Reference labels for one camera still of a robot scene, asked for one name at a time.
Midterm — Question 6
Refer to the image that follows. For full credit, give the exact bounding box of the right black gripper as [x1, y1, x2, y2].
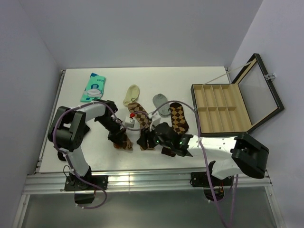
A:
[137, 125, 173, 149]

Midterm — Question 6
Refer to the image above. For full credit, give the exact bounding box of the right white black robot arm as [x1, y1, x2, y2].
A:
[137, 123, 269, 185]

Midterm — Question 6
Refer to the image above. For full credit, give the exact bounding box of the brown tan argyle sock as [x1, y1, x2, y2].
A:
[127, 102, 156, 151]

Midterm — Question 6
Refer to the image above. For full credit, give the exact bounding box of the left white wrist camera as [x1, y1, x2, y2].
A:
[124, 116, 135, 128]

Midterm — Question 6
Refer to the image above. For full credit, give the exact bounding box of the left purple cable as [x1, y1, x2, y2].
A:
[52, 99, 143, 209]

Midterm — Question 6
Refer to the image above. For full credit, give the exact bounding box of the cream ankle sock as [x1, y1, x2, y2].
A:
[123, 85, 140, 106]

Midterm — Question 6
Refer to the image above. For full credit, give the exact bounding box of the teal patterned sock pair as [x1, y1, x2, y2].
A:
[80, 73, 106, 103]

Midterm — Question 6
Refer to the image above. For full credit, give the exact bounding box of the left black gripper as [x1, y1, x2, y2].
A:
[96, 115, 127, 147]

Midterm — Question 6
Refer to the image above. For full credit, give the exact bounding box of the metal wall latch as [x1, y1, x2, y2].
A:
[264, 74, 276, 80]

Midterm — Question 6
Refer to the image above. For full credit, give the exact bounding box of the black blue sock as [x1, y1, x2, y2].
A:
[57, 152, 67, 162]

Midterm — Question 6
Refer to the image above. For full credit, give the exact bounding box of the dark brown argyle sock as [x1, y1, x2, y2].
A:
[170, 102, 189, 134]

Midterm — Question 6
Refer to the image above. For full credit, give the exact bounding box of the orange green argyle sock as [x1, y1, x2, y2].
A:
[114, 134, 133, 151]

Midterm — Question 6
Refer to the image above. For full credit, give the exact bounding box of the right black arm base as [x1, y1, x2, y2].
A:
[190, 172, 234, 201]

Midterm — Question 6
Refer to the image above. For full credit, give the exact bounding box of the black compartment storage box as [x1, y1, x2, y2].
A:
[191, 53, 285, 137]

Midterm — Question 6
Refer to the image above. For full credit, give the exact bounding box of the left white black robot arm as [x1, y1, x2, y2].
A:
[47, 99, 133, 190]

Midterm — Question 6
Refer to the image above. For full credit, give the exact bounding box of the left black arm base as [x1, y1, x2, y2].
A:
[62, 166, 109, 205]

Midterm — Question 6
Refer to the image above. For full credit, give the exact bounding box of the grey ankle sock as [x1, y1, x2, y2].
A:
[152, 94, 171, 117]

